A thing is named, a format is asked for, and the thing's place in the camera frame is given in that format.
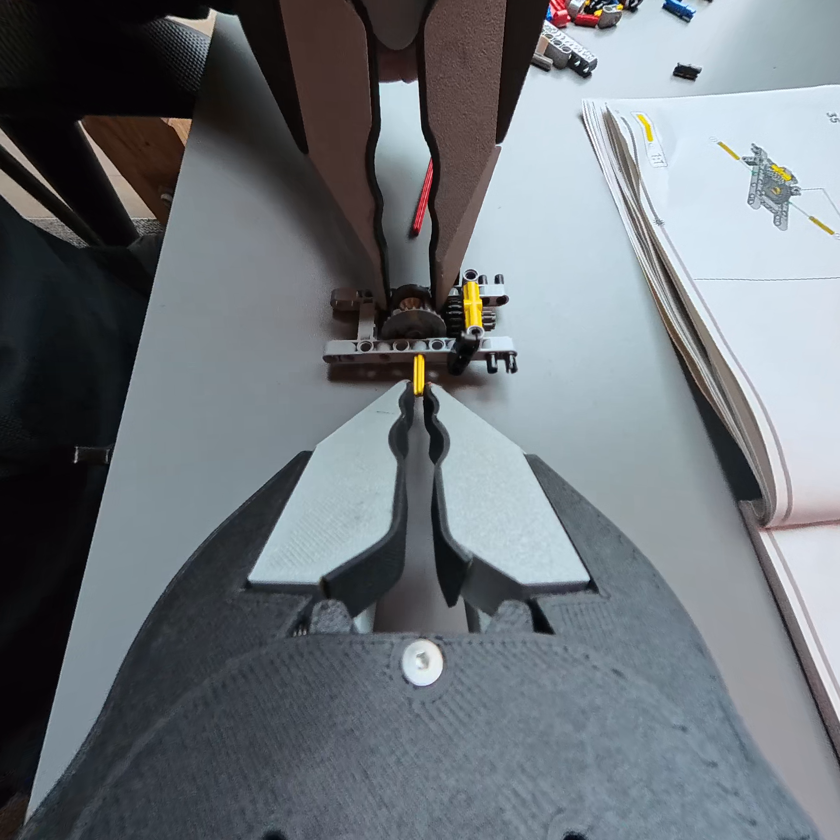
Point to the black office chair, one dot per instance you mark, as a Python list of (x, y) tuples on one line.
[(98, 59)]

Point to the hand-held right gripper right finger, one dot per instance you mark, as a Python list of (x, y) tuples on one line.
[(499, 518)]

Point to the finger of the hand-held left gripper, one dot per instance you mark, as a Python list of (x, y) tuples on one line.
[(466, 98), (328, 98)]

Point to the grey lego differential housing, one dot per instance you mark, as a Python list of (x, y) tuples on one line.
[(410, 318)]

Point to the red lego axle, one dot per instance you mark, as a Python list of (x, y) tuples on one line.
[(423, 197)]

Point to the pile of loose lego pieces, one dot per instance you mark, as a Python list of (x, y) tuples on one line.
[(577, 39)]

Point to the wooden table leg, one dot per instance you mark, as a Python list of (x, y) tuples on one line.
[(144, 157)]

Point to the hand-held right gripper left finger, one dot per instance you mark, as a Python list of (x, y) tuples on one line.
[(328, 518)]

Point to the grey lego frame assembly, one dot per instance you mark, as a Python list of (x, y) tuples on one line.
[(367, 346)]

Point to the person's left hand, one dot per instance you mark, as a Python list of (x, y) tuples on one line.
[(400, 65)]

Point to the small black lego piece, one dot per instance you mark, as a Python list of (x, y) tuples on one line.
[(687, 71)]

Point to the lego instruction booklet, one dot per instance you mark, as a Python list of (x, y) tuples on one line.
[(735, 262)]

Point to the yellow lego axle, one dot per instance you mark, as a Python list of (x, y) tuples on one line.
[(418, 377)]

